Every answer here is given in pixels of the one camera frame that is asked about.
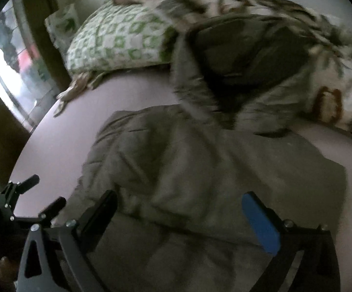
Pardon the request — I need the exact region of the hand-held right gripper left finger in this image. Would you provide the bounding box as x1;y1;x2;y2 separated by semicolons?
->
16;189;118;292

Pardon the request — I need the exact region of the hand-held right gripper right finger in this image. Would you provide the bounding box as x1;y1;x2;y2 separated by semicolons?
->
242;191;342;292

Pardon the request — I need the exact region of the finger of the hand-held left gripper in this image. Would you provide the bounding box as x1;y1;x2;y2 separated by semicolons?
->
10;197;67;228
0;174;40;209

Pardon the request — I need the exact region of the bed with pink sheet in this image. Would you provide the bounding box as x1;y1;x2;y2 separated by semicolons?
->
7;65;352;292

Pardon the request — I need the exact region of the window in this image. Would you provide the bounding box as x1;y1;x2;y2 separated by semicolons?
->
0;0;61;128

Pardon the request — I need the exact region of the white green printed cushion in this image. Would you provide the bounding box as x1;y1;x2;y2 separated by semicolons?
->
45;4;80;49

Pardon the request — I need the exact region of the leaf-print blanket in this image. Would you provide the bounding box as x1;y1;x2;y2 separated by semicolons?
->
56;0;352;146

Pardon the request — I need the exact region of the green patterned pillow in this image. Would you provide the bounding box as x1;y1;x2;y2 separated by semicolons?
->
65;0;179;75

